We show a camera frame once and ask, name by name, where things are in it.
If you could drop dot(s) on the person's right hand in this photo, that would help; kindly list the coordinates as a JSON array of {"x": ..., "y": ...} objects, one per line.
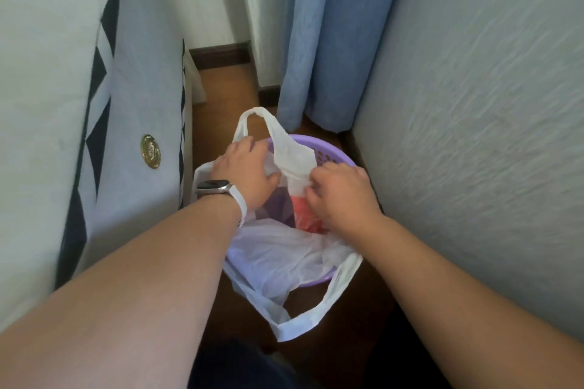
[{"x": 346, "y": 202}]

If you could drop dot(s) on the dark wooden baseboard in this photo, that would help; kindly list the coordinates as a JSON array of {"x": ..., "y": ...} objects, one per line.
[{"x": 221, "y": 55}]

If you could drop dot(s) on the person's left hand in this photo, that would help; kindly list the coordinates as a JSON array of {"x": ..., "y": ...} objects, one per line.
[{"x": 239, "y": 170}]

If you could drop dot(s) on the white plastic bag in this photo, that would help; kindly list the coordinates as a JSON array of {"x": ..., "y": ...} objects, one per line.
[{"x": 278, "y": 252}]

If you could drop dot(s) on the round gold mattress emblem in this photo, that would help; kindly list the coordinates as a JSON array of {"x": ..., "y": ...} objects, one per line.
[{"x": 151, "y": 151}]

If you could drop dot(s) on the person's left thumb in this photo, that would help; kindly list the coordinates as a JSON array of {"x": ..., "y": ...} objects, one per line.
[{"x": 270, "y": 183}]

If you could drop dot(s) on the person's right thumb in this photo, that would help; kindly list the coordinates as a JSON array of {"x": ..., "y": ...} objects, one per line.
[{"x": 315, "y": 197}]

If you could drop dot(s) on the white mattress with black pattern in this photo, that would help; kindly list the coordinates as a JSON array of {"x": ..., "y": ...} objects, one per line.
[{"x": 54, "y": 97}]

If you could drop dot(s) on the purple plastic waste basket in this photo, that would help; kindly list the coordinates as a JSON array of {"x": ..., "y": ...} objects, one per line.
[{"x": 326, "y": 154}]

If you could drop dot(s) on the person's dark trousers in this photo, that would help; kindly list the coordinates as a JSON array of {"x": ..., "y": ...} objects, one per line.
[{"x": 237, "y": 366}]

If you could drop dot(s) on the red item inside bag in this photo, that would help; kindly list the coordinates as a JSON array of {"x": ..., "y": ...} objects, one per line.
[{"x": 304, "y": 215}]

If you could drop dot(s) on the blue curtain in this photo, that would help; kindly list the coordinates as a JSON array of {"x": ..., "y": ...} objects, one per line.
[{"x": 333, "y": 33}]

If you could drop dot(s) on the person's right forearm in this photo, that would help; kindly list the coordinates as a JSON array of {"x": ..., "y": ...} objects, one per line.
[{"x": 456, "y": 306}]

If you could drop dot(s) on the person's left forearm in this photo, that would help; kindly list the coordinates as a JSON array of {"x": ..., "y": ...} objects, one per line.
[{"x": 132, "y": 302}]

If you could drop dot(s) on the white band wristwatch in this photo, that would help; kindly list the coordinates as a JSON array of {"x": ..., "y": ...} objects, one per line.
[{"x": 214, "y": 186}]

